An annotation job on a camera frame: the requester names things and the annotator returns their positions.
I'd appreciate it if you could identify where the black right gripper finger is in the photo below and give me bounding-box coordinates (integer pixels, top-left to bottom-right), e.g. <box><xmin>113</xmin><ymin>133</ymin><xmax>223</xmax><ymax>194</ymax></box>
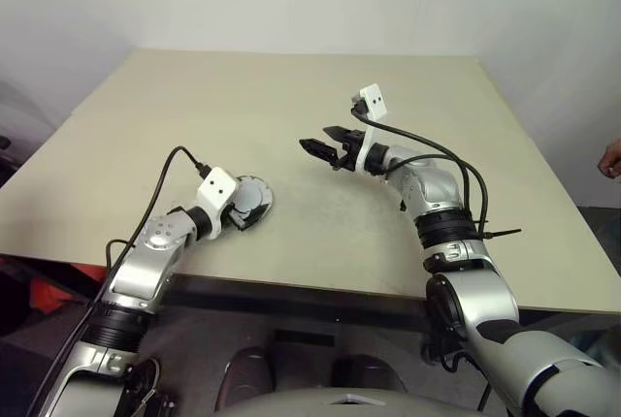
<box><xmin>323</xmin><ymin>124</ymin><xmax>363</xmax><ymax>145</ymax></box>
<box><xmin>299</xmin><ymin>138</ymin><xmax>341</xmax><ymax>166</ymax></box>

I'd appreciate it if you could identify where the black table frame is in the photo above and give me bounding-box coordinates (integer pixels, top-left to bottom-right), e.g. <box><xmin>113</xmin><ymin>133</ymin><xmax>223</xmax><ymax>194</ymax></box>
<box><xmin>0</xmin><ymin>254</ymin><xmax>431</xmax><ymax>338</ymax></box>

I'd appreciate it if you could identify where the grey robot torso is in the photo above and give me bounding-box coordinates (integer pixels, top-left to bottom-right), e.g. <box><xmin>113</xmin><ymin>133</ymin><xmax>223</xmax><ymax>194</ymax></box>
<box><xmin>208</xmin><ymin>387</ymin><xmax>491</xmax><ymax>417</ymax></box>

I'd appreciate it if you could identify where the dark rounded shape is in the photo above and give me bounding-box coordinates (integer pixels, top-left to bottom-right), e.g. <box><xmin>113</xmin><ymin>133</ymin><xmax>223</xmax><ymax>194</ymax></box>
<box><xmin>215</xmin><ymin>346</ymin><xmax>274</xmax><ymax>411</ymax></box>
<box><xmin>329</xmin><ymin>354</ymin><xmax>407</xmax><ymax>394</ymax></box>

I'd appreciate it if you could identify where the grey motor stator housing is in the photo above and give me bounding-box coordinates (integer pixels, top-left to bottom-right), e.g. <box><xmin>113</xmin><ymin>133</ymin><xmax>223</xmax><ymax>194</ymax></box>
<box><xmin>237</xmin><ymin>177</ymin><xmax>276</xmax><ymax>222</ymax></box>

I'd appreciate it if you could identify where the red orange bag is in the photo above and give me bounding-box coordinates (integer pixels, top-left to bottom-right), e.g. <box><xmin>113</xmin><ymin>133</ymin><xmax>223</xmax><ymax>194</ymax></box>
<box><xmin>28</xmin><ymin>264</ymin><xmax>106</xmax><ymax>314</ymax></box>

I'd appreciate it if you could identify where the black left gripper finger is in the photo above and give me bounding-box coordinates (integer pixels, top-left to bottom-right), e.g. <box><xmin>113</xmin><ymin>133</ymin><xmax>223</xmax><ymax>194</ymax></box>
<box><xmin>236</xmin><ymin>174</ymin><xmax>273</xmax><ymax>188</ymax></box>
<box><xmin>230</xmin><ymin>203</ymin><xmax>273</xmax><ymax>232</ymax></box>

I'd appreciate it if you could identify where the black zip tie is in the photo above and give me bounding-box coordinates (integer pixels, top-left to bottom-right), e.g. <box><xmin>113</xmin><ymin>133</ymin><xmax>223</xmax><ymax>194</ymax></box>
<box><xmin>477</xmin><ymin>227</ymin><xmax>523</xmax><ymax>241</ymax></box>

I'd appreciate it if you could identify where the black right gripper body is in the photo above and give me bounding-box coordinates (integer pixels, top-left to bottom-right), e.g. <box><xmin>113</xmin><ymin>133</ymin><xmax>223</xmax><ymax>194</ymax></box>
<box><xmin>332</xmin><ymin>130</ymin><xmax>368</xmax><ymax>174</ymax></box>

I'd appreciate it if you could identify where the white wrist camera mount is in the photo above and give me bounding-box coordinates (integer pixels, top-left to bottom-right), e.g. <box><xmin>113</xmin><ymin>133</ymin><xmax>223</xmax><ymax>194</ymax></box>
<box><xmin>349</xmin><ymin>82</ymin><xmax>393</xmax><ymax>176</ymax></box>
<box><xmin>196</xmin><ymin>168</ymin><xmax>239</xmax><ymax>240</ymax></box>

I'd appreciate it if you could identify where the person's bare hand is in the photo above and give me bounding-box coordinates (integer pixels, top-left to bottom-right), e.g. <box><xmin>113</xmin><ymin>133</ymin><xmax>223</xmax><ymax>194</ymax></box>
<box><xmin>597</xmin><ymin>137</ymin><xmax>621</xmax><ymax>178</ymax></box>

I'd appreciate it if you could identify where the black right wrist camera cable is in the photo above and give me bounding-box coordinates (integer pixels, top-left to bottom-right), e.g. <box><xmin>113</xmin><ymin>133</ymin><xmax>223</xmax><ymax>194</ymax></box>
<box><xmin>349</xmin><ymin>99</ymin><xmax>474</xmax><ymax>224</ymax></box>

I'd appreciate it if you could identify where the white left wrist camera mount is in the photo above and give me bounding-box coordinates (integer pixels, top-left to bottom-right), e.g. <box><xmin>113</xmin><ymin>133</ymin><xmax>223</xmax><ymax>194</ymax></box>
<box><xmin>196</xmin><ymin>168</ymin><xmax>239</xmax><ymax>240</ymax></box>

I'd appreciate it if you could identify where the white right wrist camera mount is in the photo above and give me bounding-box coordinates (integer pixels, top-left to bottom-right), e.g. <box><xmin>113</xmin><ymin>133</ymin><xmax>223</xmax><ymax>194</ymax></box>
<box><xmin>349</xmin><ymin>82</ymin><xmax>393</xmax><ymax>176</ymax></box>

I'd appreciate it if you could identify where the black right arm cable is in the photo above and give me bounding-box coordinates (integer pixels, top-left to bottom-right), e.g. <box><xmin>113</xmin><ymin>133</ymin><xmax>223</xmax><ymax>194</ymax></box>
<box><xmin>385</xmin><ymin>152</ymin><xmax>489</xmax><ymax>239</ymax></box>

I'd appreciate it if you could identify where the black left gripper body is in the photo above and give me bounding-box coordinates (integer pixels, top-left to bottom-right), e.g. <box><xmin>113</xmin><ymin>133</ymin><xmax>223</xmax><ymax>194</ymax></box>
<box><xmin>222</xmin><ymin>193</ymin><xmax>244</xmax><ymax>229</ymax></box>

